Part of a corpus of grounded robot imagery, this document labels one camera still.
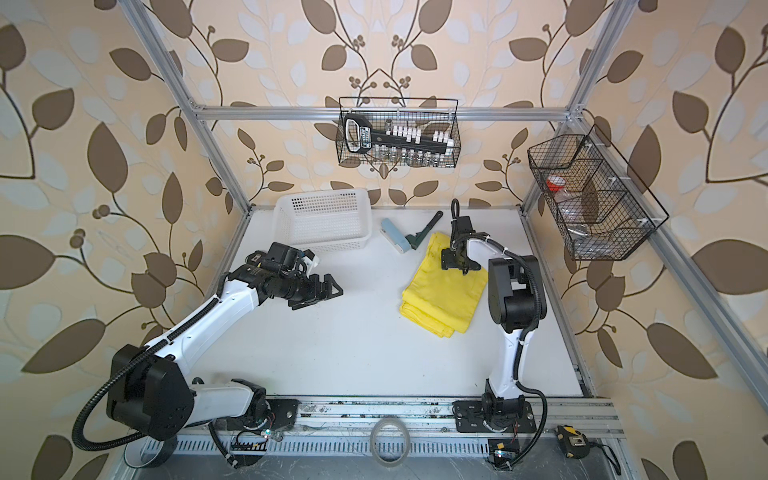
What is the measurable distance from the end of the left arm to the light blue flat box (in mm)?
332

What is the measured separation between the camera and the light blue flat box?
1073mm

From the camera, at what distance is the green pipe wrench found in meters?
1.10

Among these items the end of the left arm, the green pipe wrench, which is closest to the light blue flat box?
the green pipe wrench

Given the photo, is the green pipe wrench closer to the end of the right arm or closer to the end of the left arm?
the end of the right arm

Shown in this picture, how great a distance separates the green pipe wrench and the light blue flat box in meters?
0.02

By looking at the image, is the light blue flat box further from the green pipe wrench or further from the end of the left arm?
the end of the left arm

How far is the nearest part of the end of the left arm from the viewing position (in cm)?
61

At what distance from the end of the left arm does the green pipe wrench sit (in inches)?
14.8
